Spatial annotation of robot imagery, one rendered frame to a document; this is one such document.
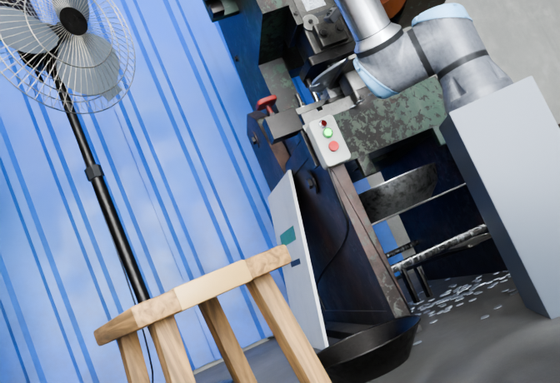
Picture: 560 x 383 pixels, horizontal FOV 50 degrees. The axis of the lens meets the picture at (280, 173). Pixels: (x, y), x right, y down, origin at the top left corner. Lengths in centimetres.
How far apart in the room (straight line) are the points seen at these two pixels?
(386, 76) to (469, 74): 18
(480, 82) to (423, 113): 57
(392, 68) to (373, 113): 47
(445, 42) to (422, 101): 55
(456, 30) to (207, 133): 198
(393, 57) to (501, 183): 35
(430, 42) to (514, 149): 29
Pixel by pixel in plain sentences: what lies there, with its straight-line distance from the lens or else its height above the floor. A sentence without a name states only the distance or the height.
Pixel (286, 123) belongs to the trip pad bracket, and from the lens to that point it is 171.
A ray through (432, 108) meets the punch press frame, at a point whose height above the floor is 55.
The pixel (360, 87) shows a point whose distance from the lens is 189.
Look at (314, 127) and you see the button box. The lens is 163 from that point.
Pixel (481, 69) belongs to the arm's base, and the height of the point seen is 51.
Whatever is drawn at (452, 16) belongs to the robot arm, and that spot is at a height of 64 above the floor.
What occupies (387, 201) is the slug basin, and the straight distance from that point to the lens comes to 187.
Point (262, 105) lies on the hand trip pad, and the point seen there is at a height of 74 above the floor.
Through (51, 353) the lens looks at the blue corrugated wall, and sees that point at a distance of 306.
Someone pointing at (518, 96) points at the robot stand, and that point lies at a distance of 131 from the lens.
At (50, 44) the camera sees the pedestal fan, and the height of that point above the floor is 123.
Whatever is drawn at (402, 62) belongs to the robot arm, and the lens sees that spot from 135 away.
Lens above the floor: 30
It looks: 8 degrees up
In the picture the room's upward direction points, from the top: 24 degrees counter-clockwise
